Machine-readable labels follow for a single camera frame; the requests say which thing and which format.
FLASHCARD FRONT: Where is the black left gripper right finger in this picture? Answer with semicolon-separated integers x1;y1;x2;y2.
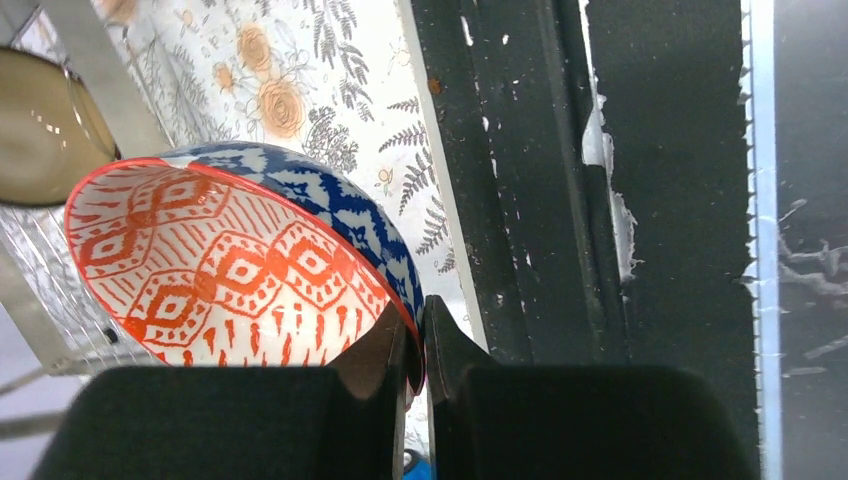
424;295;756;479

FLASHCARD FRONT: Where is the floral tablecloth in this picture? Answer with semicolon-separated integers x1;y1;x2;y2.
93;1;480;338

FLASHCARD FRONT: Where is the blue white zigzag bowl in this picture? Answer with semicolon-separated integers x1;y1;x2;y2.
64;141;425;396

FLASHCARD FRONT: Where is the dark patterned bowl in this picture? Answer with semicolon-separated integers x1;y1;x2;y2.
1;47;121;206

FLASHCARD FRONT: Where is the blue sponge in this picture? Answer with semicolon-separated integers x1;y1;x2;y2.
402;449;432;480

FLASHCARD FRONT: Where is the steel two-tier dish rack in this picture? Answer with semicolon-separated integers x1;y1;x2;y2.
1;1;172;439

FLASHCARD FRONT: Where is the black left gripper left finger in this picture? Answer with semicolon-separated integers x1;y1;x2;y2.
33;306;406;479

